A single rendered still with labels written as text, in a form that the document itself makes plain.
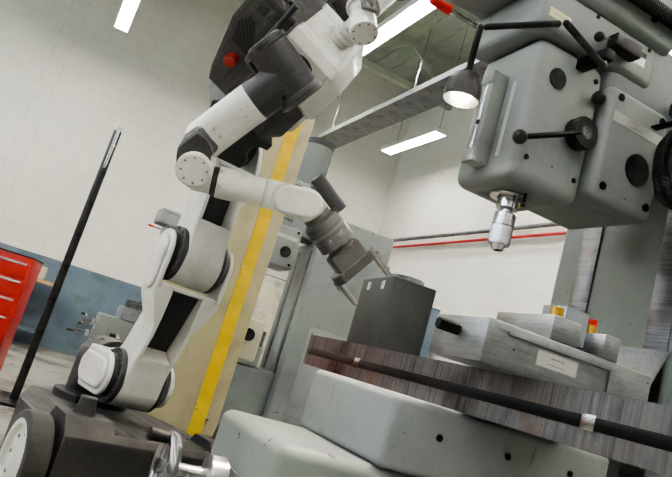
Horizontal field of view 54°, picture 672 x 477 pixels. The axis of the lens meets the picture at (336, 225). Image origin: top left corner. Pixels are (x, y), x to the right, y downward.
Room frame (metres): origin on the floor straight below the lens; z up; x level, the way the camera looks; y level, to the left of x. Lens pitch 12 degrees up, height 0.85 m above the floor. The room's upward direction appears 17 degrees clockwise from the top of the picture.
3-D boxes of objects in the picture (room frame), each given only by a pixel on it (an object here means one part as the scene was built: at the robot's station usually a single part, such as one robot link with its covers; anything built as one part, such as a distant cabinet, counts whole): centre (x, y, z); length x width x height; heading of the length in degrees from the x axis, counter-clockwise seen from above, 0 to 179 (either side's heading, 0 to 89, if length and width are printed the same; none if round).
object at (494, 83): (1.31, -0.24, 1.45); 0.04 x 0.04 x 0.21; 23
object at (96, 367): (1.82, 0.41, 0.68); 0.21 x 0.20 x 0.13; 35
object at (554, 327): (1.11, -0.38, 1.02); 0.15 x 0.06 x 0.04; 21
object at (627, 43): (1.25, -0.45, 1.66); 0.12 x 0.04 x 0.04; 113
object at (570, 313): (1.13, -0.43, 1.04); 0.06 x 0.05 x 0.06; 21
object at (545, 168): (1.35, -0.35, 1.47); 0.21 x 0.19 x 0.32; 23
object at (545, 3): (1.36, -0.38, 1.68); 0.34 x 0.24 x 0.10; 113
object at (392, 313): (1.72, -0.20, 1.03); 0.22 x 0.12 x 0.20; 15
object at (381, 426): (1.35, -0.34, 0.79); 0.50 x 0.35 x 0.12; 113
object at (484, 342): (1.12, -0.40, 0.98); 0.35 x 0.15 x 0.11; 111
